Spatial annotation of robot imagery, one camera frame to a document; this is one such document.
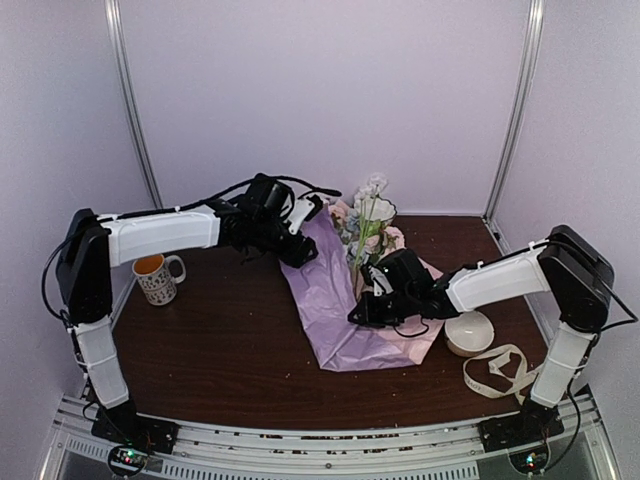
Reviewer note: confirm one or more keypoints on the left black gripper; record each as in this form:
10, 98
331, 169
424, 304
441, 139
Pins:
295, 255

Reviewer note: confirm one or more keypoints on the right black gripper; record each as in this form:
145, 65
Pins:
369, 316

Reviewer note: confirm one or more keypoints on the blue fake flower stem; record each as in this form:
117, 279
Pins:
363, 240

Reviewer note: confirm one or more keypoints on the purple pink wrapping paper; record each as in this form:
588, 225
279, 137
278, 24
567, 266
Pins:
323, 293

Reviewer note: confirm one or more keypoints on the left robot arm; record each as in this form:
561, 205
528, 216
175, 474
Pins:
97, 244

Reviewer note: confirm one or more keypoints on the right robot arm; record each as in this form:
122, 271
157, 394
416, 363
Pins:
566, 281

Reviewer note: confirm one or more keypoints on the scalloped white bowl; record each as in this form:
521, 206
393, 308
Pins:
375, 213

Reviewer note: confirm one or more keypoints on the plain white bowl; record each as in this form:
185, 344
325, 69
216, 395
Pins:
469, 334

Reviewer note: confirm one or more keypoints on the patterned mug yellow inside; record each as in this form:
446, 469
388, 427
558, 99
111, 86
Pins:
158, 277

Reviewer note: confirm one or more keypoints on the beige ribbon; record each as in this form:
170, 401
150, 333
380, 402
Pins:
497, 358

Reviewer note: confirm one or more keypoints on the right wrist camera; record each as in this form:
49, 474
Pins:
375, 280

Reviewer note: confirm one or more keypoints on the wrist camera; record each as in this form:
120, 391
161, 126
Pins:
303, 210
375, 280

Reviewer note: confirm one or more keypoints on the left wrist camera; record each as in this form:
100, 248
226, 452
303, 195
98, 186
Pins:
303, 210

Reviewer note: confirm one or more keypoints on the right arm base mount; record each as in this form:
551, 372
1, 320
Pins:
526, 442

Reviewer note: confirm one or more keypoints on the front aluminium rail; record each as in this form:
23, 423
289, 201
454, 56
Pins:
441, 451

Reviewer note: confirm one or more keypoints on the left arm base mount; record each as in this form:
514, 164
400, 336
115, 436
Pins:
131, 454

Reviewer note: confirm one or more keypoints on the left aluminium frame post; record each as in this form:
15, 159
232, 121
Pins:
118, 41

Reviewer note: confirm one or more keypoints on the aluminium frame post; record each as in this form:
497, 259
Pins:
118, 41
527, 69

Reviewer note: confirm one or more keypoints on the right aluminium frame post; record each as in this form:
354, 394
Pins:
527, 69

